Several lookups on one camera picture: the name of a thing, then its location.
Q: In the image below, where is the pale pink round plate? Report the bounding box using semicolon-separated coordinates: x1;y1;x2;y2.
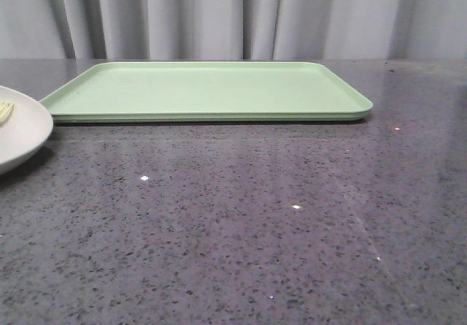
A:
1;85;53;175

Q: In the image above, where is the light green plastic tray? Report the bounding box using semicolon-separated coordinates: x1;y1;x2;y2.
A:
42;61;373;123

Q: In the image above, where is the grey pleated curtain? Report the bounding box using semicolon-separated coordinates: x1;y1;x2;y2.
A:
1;0;466;60

